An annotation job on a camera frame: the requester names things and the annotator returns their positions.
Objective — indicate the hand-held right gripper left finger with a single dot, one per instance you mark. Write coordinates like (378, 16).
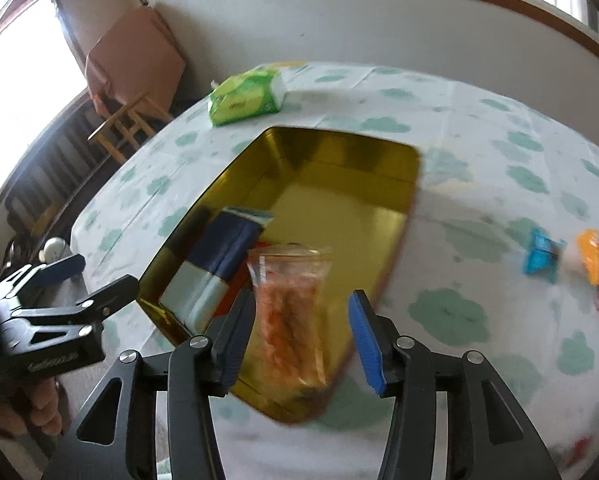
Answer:
(232, 345)

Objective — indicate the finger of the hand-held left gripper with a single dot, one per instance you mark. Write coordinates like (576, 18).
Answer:
(109, 296)
(62, 267)

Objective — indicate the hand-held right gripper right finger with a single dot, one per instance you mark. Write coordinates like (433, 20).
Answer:
(367, 345)

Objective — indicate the red snack packet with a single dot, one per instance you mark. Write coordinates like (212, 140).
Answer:
(232, 292)

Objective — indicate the clear bag of fried snacks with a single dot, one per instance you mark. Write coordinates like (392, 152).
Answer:
(289, 320)

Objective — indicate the dark blue snack packet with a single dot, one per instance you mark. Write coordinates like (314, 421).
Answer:
(224, 250)

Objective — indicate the brown and gold tin box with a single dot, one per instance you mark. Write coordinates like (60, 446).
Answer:
(329, 210)

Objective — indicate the blue candy packet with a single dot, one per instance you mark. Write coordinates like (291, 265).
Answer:
(542, 255)

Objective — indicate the person's left hand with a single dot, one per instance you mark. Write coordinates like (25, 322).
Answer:
(42, 405)

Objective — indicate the white round object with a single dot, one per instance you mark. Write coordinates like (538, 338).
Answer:
(54, 250)

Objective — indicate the dark slatted wooden furniture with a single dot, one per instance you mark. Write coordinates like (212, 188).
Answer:
(54, 170)

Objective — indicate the light wooden stool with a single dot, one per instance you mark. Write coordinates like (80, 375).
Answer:
(110, 125)

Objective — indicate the bright side window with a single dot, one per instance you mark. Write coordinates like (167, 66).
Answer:
(19, 85)

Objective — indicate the brown folded board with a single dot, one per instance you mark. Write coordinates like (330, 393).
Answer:
(134, 55)

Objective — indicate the green tissue pack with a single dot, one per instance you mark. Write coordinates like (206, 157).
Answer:
(244, 97)

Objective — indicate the orange snack packet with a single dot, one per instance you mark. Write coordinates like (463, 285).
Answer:
(592, 255)

